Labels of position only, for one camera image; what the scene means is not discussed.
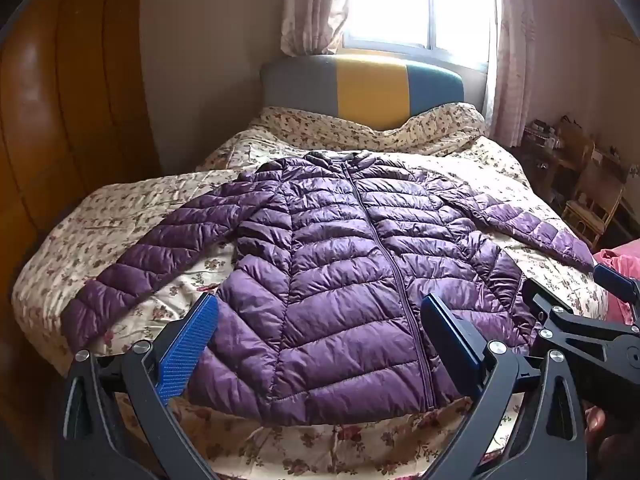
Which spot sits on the pink cloth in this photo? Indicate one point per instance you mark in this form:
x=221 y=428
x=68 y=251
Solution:
x=617 y=260

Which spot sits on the purple puffer jacket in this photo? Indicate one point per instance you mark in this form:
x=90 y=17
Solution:
x=325 y=285

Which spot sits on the long pink floral curtain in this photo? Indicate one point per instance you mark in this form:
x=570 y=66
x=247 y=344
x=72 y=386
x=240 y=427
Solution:
x=510 y=60

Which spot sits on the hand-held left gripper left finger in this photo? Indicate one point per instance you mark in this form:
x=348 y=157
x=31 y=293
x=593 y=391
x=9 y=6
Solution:
x=187 y=345

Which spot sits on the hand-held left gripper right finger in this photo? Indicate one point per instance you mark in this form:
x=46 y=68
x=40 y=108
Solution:
x=452 y=340

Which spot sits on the window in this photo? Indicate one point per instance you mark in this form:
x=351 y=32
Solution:
x=400 y=5

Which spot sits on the grey yellow teal headboard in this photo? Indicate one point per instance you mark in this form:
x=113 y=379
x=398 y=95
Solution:
x=370 y=90

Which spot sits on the person's right hand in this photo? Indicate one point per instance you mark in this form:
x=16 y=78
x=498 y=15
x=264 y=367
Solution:
x=597 y=422

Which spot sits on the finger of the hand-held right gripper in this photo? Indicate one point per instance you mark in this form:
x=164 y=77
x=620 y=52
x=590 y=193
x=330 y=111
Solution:
x=560 y=317
x=616 y=284

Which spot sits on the wooden wardrobe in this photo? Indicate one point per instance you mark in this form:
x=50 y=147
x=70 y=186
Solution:
x=75 y=110

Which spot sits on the floral pillow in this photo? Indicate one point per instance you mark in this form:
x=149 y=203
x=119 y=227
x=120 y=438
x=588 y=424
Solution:
x=310 y=122

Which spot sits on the short pink floral curtain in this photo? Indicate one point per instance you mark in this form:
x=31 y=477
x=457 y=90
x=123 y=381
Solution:
x=310 y=5

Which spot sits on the large-floral quilt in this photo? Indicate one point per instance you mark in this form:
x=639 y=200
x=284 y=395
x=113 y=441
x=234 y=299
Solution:
x=100 y=220

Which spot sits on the cluttered wooden desk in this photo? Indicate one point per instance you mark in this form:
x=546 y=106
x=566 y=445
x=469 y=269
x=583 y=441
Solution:
x=545 y=155

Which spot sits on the wooden chair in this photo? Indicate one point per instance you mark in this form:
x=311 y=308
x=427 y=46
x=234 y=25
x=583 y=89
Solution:
x=595 y=195

